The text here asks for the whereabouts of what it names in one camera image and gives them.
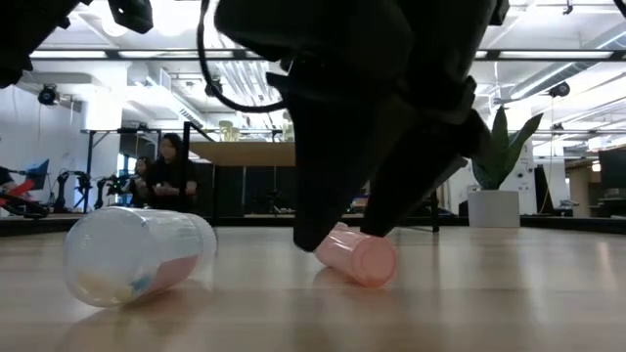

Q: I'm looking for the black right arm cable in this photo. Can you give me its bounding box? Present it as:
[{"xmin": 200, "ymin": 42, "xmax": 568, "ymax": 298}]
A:
[{"xmin": 197, "ymin": 0, "xmax": 288, "ymax": 114}]

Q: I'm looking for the black background workstation frame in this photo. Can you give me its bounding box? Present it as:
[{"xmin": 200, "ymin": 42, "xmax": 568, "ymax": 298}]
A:
[{"xmin": 80, "ymin": 125, "xmax": 165, "ymax": 214}]

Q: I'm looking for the wooden shelf black metal frame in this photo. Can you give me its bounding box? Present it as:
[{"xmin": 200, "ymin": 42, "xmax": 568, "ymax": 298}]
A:
[{"xmin": 180, "ymin": 120, "xmax": 440, "ymax": 234}]

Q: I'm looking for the black aluminium rig frame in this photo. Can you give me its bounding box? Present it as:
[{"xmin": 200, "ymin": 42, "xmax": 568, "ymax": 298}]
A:
[{"xmin": 0, "ymin": 47, "xmax": 626, "ymax": 235}]

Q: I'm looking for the black monitor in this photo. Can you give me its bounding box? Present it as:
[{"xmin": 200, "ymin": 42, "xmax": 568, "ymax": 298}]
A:
[{"xmin": 597, "ymin": 146, "xmax": 626, "ymax": 190}]

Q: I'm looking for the snake plant in white pot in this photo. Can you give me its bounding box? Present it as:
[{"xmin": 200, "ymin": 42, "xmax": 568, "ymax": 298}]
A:
[{"xmin": 467, "ymin": 105, "xmax": 545, "ymax": 229}]

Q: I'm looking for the person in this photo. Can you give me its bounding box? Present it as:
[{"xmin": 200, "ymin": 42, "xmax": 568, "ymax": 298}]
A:
[
  {"xmin": 146, "ymin": 132, "xmax": 200, "ymax": 212},
  {"xmin": 127, "ymin": 155, "xmax": 154, "ymax": 209}
]

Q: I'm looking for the long red pill bottle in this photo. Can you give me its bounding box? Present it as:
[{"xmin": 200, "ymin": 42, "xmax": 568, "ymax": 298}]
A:
[{"xmin": 312, "ymin": 221, "xmax": 398, "ymax": 288}]

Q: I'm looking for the blue screen monitor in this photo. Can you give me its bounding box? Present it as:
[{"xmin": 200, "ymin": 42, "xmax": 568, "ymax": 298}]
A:
[{"xmin": 23, "ymin": 158, "xmax": 51, "ymax": 192}]

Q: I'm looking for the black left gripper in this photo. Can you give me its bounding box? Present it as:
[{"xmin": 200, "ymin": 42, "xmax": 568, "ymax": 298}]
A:
[{"xmin": 107, "ymin": 0, "xmax": 155, "ymax": 34}]

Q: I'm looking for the wide clear pill bottle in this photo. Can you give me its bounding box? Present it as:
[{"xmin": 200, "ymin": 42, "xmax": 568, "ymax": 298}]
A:
[{"xmin": 62, "ymin": 205, "xmax": 218, "ymax": 309}]

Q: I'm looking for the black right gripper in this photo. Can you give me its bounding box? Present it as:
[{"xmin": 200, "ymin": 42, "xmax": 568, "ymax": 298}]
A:
[{"xmin": 214, "ymin": 0, "xmax": 510, "ymax": 253}]

